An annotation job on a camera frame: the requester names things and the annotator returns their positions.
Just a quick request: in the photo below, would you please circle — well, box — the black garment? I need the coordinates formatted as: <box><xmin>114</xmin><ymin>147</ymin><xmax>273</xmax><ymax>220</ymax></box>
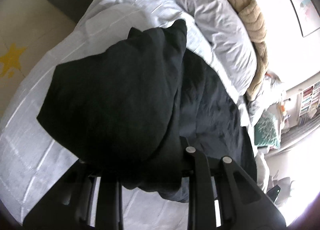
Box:
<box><xmin>37</xmin><ymin>19</ymin><xmax>257</xmax><ymax>202</ymax></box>

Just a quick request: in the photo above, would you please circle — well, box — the cream fluffy blanket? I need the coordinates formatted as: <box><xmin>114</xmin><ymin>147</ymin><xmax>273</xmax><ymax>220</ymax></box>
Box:
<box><xmin>255</xmin><ymin>151</ymin><xmax>270</xmax><ymax>194</ymax></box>

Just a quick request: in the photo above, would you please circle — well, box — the white checked duvet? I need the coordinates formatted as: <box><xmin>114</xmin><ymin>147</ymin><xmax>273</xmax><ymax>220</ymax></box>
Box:
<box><xmin>1</xmin><ymin>0</ymin><xmax>252</xmax><ymax>223</ymax></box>

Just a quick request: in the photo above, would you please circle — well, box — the green coral-pattern cushion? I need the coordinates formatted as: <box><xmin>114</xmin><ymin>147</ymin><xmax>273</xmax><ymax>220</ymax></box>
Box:
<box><xmin>254</xmin><ymin>111</ymin><xmax>281</xmax><ymax>149</ymax></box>

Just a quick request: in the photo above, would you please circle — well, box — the white printed cushion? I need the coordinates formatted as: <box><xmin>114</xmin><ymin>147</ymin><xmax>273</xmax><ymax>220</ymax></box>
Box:
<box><xmin>248</xmin><ymin>73</ymin><xmax>286</xmax><ymax>126</ymax></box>

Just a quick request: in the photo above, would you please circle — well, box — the white bookshelf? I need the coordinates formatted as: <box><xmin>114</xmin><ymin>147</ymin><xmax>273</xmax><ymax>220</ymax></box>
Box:
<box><xmin>280</xmin><ymin>83</ymin><xmax>320</xmax><ymax>145</ymax></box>

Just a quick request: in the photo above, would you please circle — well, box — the yellow star rug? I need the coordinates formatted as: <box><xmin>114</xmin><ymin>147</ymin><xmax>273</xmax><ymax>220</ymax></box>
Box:
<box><xmin>1</xmin><ymin>43</ymin><xmax>26</xmax><ymax>78</ymax></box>

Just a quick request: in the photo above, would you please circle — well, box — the grey pillow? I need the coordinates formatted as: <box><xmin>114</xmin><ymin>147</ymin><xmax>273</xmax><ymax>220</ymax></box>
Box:
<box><xmin>176</xmin><ymin>0</ymin><xmax>257</xmax><ymax>96</ymax></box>

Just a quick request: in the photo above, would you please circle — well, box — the beige fleece blanket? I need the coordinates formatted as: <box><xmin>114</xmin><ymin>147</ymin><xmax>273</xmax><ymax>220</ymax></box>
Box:
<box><xmin>228</xmin><ymin>0</ymin><xmax>268</xmax><ymax>101</ymax></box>

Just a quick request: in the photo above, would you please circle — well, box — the framed pastel picture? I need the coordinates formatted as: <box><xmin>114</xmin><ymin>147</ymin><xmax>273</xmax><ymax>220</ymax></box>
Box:
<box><xmin>291</xmin><ymin>0</ymin><xmax>319</xmax><ymax>37</ymax></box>

